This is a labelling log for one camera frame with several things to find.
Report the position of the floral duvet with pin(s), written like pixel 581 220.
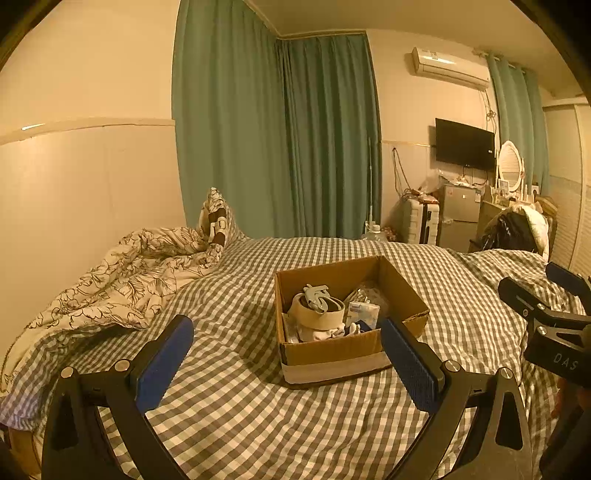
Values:
pixel 124 272

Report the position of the person's right hand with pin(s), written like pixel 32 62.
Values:
pixel 559 397

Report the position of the white air conditioner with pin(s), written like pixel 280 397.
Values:
pixel 448 67

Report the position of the patterned pillow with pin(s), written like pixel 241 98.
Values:
pixel 217 221

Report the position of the black jacket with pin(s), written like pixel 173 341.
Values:
pixel 508 233

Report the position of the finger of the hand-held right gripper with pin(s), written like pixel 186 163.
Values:
pixel 570 279
pixel 526 295

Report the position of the white louvred wardrobe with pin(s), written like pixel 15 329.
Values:
pixel 570 194

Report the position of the white cloth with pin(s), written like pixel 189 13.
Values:
pixel 316 333

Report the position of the grey hair claw clip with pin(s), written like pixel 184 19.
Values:
pixel 316 295

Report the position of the green window curtain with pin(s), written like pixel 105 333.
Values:
pixel 515 124

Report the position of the white suitcase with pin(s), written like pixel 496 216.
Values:
pixel 418 221

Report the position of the clear water jug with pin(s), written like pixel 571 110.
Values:
pixel 373 233

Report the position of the white oval vanity mirror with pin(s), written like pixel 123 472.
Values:
pixel 510 161

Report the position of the beige tape roll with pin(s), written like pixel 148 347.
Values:
pixel 318 316

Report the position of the grey small fridge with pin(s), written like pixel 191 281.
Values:
pixel 457 217

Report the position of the clear plastic bag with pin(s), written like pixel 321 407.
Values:
pixel 371 291

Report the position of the dressing table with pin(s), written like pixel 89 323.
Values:
pixel 491 212

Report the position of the white bear figurine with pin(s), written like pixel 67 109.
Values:
pixel 353 328

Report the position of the white jacket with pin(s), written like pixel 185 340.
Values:
pixel 538 228

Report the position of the blue tissue packet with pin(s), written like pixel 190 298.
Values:
pixel 364 314

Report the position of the white pole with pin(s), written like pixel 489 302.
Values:
pixel 370 180

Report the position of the brown cardboard box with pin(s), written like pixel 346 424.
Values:
pixel 332 357

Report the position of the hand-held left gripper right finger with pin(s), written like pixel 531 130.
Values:
pixel 411 364

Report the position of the black wall television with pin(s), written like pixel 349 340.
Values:
pixel 464 144

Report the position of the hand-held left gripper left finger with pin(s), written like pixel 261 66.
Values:
pixel 161 364

